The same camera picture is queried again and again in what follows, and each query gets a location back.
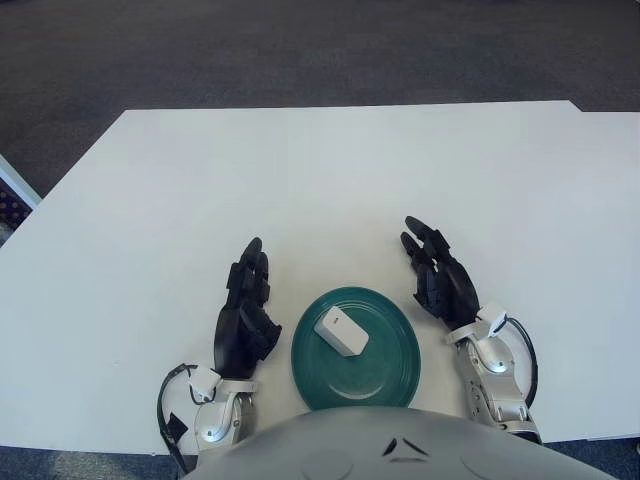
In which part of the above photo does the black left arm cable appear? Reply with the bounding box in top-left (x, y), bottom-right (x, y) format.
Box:
top-left (156, 363), bottom-right (201, 474)

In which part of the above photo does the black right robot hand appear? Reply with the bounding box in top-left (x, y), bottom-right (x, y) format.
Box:
top-left (398, 215), bottom-right (482, 332)

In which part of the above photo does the white frame rail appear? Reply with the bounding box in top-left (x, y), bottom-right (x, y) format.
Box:
top-left (0, 154), bottom-right (42, 209)

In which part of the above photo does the dark dotted mat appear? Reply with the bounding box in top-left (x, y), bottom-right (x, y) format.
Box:
top-left (0, 179), bottom-right (24, 221)

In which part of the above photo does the white charger block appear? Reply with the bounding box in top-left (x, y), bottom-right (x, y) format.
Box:
top-left (313, 306), bottom-right (371, 359)

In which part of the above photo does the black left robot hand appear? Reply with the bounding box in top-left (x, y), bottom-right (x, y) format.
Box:
top-left (212, 238), bottom-right (284, 380)

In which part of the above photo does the teal round plate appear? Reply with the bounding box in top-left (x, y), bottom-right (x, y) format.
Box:
top-left (291, 285), bottom-right (422, 411)

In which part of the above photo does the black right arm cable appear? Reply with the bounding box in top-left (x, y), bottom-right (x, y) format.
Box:
top-left (504, 314), bottom-right (540, 406)

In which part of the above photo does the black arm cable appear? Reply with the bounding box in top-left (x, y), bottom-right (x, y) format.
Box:
top-left (156, 363), bottom-right (201, 474)
top-left (504, 314), bottom-right (540, 406)

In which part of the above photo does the grey robot torso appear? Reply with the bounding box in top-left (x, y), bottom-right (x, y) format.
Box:
top-left (182, 405), bottom-right (614, 480)

